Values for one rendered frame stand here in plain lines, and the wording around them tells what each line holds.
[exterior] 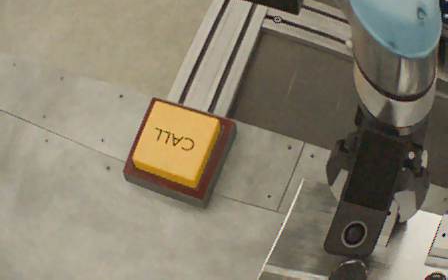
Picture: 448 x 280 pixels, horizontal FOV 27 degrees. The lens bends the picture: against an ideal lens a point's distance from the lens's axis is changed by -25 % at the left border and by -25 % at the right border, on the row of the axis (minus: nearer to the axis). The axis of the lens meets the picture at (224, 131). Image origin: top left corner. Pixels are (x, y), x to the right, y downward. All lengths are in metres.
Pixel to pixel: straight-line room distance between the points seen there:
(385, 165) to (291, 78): 1.01
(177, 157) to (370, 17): 0.44
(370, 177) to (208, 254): 0.29
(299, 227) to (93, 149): 0.25
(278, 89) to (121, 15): 0.46
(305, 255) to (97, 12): 1.28
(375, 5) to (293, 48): 1.19
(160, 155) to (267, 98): 0.74
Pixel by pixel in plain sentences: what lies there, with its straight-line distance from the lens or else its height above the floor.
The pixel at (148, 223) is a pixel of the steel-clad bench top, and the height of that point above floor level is 0.80.
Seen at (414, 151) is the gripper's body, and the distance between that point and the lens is 0.80.
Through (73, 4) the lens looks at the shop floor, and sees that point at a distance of 2.17.
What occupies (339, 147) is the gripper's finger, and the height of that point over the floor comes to 1.02.
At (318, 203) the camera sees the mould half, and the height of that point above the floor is 0.89.
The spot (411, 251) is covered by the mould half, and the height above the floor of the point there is 0.89.
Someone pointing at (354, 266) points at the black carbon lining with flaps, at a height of 0.89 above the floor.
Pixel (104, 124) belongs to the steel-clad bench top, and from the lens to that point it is 1.10.
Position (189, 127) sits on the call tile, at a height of 0.84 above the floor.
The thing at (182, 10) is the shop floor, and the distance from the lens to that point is 2.10.
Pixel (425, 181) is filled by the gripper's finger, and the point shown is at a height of 1.00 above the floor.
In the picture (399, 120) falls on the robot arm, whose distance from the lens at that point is 0.73.
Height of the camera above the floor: 1.77
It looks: 64 degrees down
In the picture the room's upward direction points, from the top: 10 degrees counter-clockwise
